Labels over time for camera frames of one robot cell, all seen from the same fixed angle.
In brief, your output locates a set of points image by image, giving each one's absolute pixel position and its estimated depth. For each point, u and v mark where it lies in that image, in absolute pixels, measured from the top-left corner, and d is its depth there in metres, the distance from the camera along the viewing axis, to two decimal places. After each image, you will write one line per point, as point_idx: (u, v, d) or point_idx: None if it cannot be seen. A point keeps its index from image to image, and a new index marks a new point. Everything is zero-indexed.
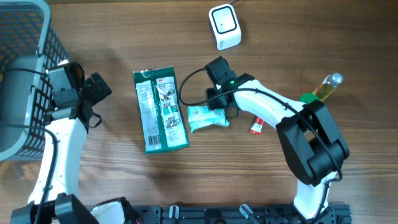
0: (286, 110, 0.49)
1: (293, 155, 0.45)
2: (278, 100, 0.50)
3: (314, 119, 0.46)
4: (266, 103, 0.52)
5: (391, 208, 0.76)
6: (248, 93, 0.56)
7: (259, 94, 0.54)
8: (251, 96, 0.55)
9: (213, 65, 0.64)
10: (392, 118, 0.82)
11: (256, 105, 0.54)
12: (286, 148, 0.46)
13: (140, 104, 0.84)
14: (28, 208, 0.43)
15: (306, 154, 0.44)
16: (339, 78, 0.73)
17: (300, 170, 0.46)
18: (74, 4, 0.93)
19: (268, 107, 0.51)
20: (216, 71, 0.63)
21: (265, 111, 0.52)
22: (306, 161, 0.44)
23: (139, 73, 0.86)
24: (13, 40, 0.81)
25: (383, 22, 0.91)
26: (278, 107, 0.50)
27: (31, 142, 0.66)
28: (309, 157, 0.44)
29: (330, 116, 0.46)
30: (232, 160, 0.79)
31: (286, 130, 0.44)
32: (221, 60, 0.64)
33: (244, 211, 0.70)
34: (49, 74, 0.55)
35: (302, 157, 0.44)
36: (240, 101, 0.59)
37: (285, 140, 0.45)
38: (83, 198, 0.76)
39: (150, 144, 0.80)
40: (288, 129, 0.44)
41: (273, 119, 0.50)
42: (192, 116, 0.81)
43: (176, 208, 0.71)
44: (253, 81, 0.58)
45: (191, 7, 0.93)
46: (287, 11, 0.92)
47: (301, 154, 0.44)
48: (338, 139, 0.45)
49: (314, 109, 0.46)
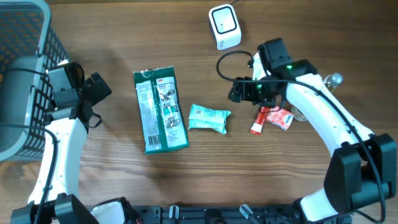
0: (351, 134, 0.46)
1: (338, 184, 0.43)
2: (344, 119, 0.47)
3: (375, 152, 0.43)
4: (327, 114, 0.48)
5: (392, 209, 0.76)
6: (308, 92, 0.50)
7: (320, 97, 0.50)
8: (310, 98, 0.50)
9: (270, 44, 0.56)
10: (392, 119, 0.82)
11: (313, 109, 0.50)
12: (334, 174, 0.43)
13: (140, 104, 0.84)
14: (28, 208, 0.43)
15: (354, 188, 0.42)
16: (339, 78, 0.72)
17: (336, 196, 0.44)
18: (74, 4, 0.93)
19: (329, 121, 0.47)
20: (272, 51, 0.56)
21: (323, 122, 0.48)
22: (351, 195, 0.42)
23: (139, 73, 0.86)
24: (13, 40, 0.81)
25: (383, 22, 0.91)
26: (341, 126, 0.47)
27: (31, 142, 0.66)
28: (356, 192, 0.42)
29: (395, 156, 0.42)
30: (232, 160, 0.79)
31: (346, 160, 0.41)
32: (278, 42, 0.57)
33: (244, 211, 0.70)
34: (49, 74, 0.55)
35: (349, 190, 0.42)
36: (292, 96, 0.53)
37: (338, 167, 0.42)
38: (83, 198, 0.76)
39: (150, 144, 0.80)
40: (348, 160, 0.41)
41: (331, 135, 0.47)
42: (194, 113, 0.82)
43: (176, 209, 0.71)
44: (315, 76, 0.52)
45: (190, 7, 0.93)
46: (287, 11, 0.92)
47: (351, 188, 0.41)
48: (390, 180, 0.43)
49: (382, 144, 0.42)
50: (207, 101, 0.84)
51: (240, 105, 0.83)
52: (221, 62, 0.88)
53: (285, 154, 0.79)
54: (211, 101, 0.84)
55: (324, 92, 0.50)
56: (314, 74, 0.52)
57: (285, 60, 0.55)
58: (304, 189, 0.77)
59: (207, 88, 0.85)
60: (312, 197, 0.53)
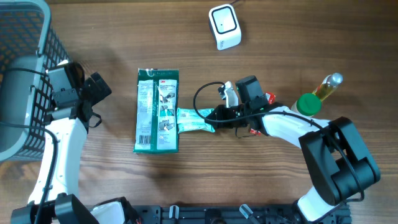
0: (312, 127, 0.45)
1: (315, 171, 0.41)
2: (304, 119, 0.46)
3: (340, 135, 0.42)
4: (293, 123, 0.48)
5: (392, 209, 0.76)
6: (275, 116, 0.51)
7: (287, 116, 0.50)
8: (277, 118, 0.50)
9: (249, 84, 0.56)
10: (392, 119, 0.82)
11: (285, 129, 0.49)
12: (310, 165, 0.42)
13: (138, 102, 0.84)
14: (28, 208, 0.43)
15: (331, 170, 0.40)
16: (339, 78, 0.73)
17: (322, 189, 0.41)
18: (74, 4, 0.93)
19: (294, 126, 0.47)
20: (250, 92, 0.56)
21: (293, 132, 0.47)
22: (331, 178, 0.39)
23: (145, 70, 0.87)
24: (13, 41, 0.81)
25: (383, 22, 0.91)
26: (303, 125, 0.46)
27: (31, 142, 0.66)
28: (334, 173, 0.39)
29: (357, 132, 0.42)
30: (232, 160, 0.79)
31: (310, 143, 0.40)
32: (255, 81, 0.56)
33: (244, 211, 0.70)
34: (49, 74, 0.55)
35: (326, 173, 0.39)
36: (269, 126, 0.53)
37: (308, 154, 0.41)
38: (83, 198, 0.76)
39: (140, 144, 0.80)
40: (311, 142, 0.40)
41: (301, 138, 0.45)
42: (180, 117, 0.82)
43: (176, 208, 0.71)
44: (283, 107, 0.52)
45: (191, 7, 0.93)
46: (287, 11, 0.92)
47: (324, 169, 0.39)
48: (367, 158, 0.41)
49: (340, 125, 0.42)
50: (207, 101, 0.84)
51: None
52: (221, 62, 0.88)
53: (285, 155, 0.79)
54: (211, 101, 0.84)
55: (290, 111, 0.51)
56: (283, 106, 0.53)
57: (262, 99, 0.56)
58: (304, 189, 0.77)
59: (207, 88, 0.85)
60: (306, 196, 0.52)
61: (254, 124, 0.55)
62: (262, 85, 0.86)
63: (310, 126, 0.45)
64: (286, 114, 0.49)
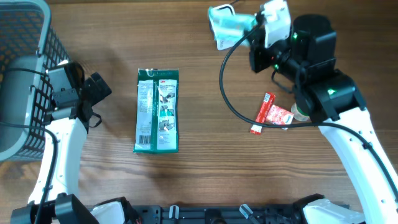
0: (395, 205, 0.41)
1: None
2: (392, 185, 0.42)
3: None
4: (373, 177, 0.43)
5: None
6: (352, 139, 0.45)
7: (368, 151, 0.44)
8: (358, 151, 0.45)
9: (321, 38, 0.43)
10: (392, 119, 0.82)
11: (358, 168, 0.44)
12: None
13: (138, 102, 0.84)
14: (28, 208, 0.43)
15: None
16: None
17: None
18: (75, 4, 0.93)
19: (375, 185, 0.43)
20: (319, 50, 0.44)
21: (366, 186, 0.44)
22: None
23: (144, 71, 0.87)
24: (13, 40, 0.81)
25: (382, 23, 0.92)
26: (388, 195, 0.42)
27: (31, 142, 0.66)
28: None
29: None
30: (232, 160, 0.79)
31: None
32: (331, 35, 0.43)
33: (244, 211, 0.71)
34: (49, 74, 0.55)
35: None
36: (337, 139, 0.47)
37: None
38: (83, 198, 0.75)
39: (139, 144, 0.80)
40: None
41: (373, 204, 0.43)
42: (216, 15, 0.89)
43: (176, 208, 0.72)
44: (356, 109, 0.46)
45: (190, 7, 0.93)
46: None
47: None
48: None
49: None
50: (207, 102, 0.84)
51: (240, 105, 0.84)
52: (221, 62, 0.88)
53: (285, 155, 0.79)
54: (211, 101, 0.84)
55: (374, 145, 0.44)
56: (352, 88, 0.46)
57: (327, 63, 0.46)
58: (304, 189, 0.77)
59: (207, 88, 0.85)
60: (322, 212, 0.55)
61: (310, 106, 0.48)
62: (262, 84, 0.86)
63: (397, 200, 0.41)
64: (368, 149, 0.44)
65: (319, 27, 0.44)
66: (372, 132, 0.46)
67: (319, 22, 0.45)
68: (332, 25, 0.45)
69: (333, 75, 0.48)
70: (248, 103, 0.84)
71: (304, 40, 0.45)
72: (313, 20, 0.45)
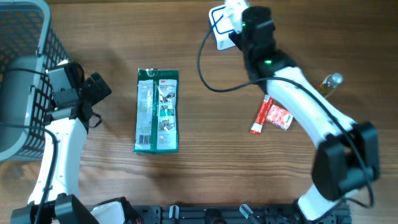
0: (333, 124, 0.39)
1: (324, 173, 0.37)
2: (324, 109, 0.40)
3: (359, 140, 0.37)
4: (309, 107, 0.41)
5: (392, 209, 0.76)
6: (287, 85, 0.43)
7: (301, 91, 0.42)
8: (291, 91, 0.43)
9: (261, 25, 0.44)
10: (392, 119, 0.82)
11: (296, 106, 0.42)
12: (318, 166, 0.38)
13: (138, 102, 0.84)
14: (28, 208, 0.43)
15: (339, 173, 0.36)
16: (339, 78, 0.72)
17: (324, 188, 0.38)
18: (74, 4, 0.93)
19: (310, 112, 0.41)
20: (259, 35, 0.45)
21: (305, 117, 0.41)
22: (337, 182, 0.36)
23: (144, 70, 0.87)
24: (13, 40, 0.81)
25: (382, 22, 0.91)
26: (322, 117, 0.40)
27: (31, 142, 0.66)
28: (341, 179, 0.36)
29: None
30: (232, 160, 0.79)
31: (329, 147, 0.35)
32: (268, 22, 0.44)
33: (244, 211, 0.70)
34: (49, 74, 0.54)
35: (335, 177, 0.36)
36: (275, 93, 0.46)
37: (323, 158, 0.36)
38: (83, 198, 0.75)
39: (140, 144, 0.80)
40: (331, 147, 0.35)
41: (314, 130, 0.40)
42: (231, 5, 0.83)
43: (176, 208, 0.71)
44: (294, 68, 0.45)
45: (191, 7, 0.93)
46: (287, 11, 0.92)
47: (336, 175, 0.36)
48: None
49: (363, 130, 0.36)
50: (207, 102, 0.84)
51: (240, 105, 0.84)
52: (221, 62, 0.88)
53: (285, 154, 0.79)
54: (211, 101, 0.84)
55: (305, 86, 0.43)
56: (293, 67, 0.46)
57: (268, 45, 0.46)
58: (304, 189, 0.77)
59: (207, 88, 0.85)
60: (306, 196, 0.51)
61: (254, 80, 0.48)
62: None
63: (330, 121, 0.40)
64: (300, 88, 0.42)
65: (259, 17, 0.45)
66: (303, 79, 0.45)
67: (261, 11, 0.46)
68: (271, 14, 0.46)
69: (274, 53, 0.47)
70: (248, 103, 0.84)
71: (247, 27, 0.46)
72: (255, 11, 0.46)
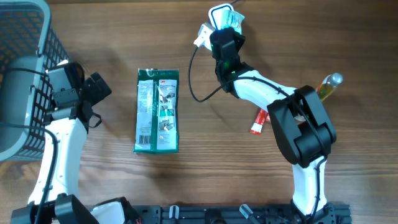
0: (278, 94, 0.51)
1: (282, 135, 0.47)
2: (272, 86, 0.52)
3: (303, 101, 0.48)
4: (261, 89, 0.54)
5: (391, 208, 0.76)
6: (246, 81, 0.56)
7: (257, 81, 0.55)
8: (249, 84, 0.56)
9: (226, 45, 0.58)
10: (392, 119, 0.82)
11: (254, 93, 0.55)
12: (277, 131, 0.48)
13: (138, 102, 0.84)
14: (28, 208, 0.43)
15: (293, 132, 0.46)
16: (339, 78, 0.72)
17: (288, 152, 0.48)
18: (74, 4, 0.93)
19: (262, 92, 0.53)
20: (226, 52, 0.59)
21: (261, 97, 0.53)
22: (294, 140, 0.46)
23: (144, 71, 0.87)
24: (13, 40, 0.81)
25: (382, 23, 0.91)
26: (271, 92, 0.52)
27: (31, 142, 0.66)
28: (297, 137, 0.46)
29: None
30: (232, 160, 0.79)
31: (277, 110, 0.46)
32: (232, 42, 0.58)
33: (244, 211, 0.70)
34: (49, 74, 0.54)
35: (290, 135, 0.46)
36: (239, 89, 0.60)
37: (275, 121, 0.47)
38: (83, 198, 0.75)
39: (140, 144, 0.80)
40: (278, 109, 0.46)
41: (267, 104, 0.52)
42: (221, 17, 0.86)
43: (176, 208, 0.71)
44: (252, 71, 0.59)
45: (190, 7, 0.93)
46: (287, 11, 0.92)
47: (289, 132, 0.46)
48: None
49: (304, 94, 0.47)
50: (207, 102, 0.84)
51: (240, 105, 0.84)
52: None
53: None
54: (211, 101, 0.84)
55: (258, 77, 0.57)
56: (252, 70, 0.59)
57: (232, 60, 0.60)
58: None
59: (207, 88, 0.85)
60: (297, 189, 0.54)
61: (226, 88, 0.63)
62: None
63: (277, 93, 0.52)
64: (255, 79, 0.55)
65: (224, 38, 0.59)
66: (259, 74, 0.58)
67: (226, 33, 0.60)
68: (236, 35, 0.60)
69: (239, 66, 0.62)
70: (248, 103, 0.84)
71: (214, 49, 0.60)
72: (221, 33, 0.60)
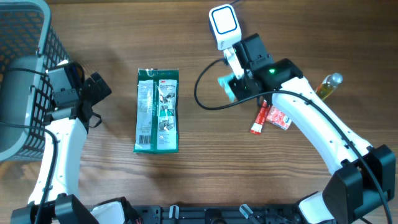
0: (348, 149, 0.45)
1: (340, 201, 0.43)
2: (340, 132, 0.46)
3: (377, 165, 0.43)
4: (319, 126, 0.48)
5: (392, 209, 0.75)
6: (295, 100, 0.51)
7: (311, 106, 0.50)
8: (300, 106, 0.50)
9: (248, 41, 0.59)
10: (392, 119, 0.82)
11: (302, 117, 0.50)
12: (334, 193, 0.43)
13: (139, 102, 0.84)
14: (28, 208, 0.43)
15: (356, 203, 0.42)
16: (339, 78, 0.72)
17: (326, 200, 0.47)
18: (75, 4, 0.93)
19: (322, 130, 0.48)
20: (250, 50, 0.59)
21: (319, 136, 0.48)
22: (354, 211, 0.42)
23: (144, 71, 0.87)
24: (13, 40, 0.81)
25: (383, 23, 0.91)
26: (336, 139, 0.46)
27: (31, 142, 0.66)
28: (357, 206, 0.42)
29: None
30: (232, 160, 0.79)
31: (345, 178, 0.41)
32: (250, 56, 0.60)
33: (244, 211, 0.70)
34: (49, 74, 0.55)
35: (352, 206, 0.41)
36: (281, 104, 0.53)
37: (340, 188, 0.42)
38: (83, 198, 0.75)
39: (140, 144, 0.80)
40: (348, 181, 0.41)
41: (326, 149, 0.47)
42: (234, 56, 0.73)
43: (176, 208, 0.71)
44: (300, 80, 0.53)
45: (191, 7, 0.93)
46: (287, 11, 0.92)
47: (352, 205, 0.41)
48: None
49: (382, 159, 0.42)
50: (207, 101, 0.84)
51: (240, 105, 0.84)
52: (221, 62, 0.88)
53: (285, 155, 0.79)
54: (211, 101, 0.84)
55: (315, 101, 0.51)
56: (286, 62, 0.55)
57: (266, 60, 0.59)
58: (304, 189, 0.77)
59: (207, 88, 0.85)
60: (311, 199, 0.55)
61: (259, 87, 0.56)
62: None
63: (346, 145, 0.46)
64: (310, 104, 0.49)
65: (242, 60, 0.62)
66: (311, 93, 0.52)
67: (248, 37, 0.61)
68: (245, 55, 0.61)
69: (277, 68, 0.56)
70: (248, 102, 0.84)
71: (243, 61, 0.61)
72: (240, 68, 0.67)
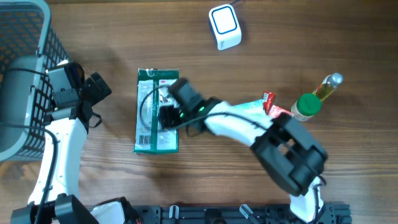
0: (257, 129, 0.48)
1: (275, 174, 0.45)
2: (248, 121, 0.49)
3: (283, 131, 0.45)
4: (238, 125, 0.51)
5: (392, 209, 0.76)
6: (218, 117, 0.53)
7: (230, 116, 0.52)
8: (223, 119, 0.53)
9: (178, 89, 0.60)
10: (392, 118, 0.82)
11: (229, 128, 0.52)
12: (268, 170, 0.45)
13: (139, 102, 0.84)
14: (28, 208, 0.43)
15: (286, 168, 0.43)
16: (339, 78, 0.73)
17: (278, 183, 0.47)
18: (74, 4, 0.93)
19: (240, 127, 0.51)
20: (183, 96, 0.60)
21: (240, 133, 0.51)
22: (288, 177, 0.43)
23: (144, 71, 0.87)
24: (13, 40, 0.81)
25: (383, 23, 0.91)
26: (249, 127, 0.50)
27: (31, 142, 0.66)
28: (289, 172, 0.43)
29: None
30: (232, 160, 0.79)
31: (260, 151, 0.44)
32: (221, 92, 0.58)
33: (244, 211, 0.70)
34: (49, 74, 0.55)
35: (283, 172, 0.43)
36: (213, 126, 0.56)
37: (263, 162, 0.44)
38: (83, 198, 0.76)
39: (139, 144, 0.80)
40: (263, 151, 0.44)
41: (248, 140, 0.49)
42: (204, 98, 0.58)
43: (176, 208, 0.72)
44: (221, 103, 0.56)
45: (190, 7, 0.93)
46: (287, 11, 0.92)
47: (280, 170, 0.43)
48: None
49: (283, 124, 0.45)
50: None
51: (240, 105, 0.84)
52: (221, 62, 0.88)
53: None
54: None
55: (232, 111, 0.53)
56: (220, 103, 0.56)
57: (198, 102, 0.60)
58: None
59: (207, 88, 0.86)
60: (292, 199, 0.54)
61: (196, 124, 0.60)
62: (262, 85, 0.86)
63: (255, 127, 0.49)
64: (228, 115, 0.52)
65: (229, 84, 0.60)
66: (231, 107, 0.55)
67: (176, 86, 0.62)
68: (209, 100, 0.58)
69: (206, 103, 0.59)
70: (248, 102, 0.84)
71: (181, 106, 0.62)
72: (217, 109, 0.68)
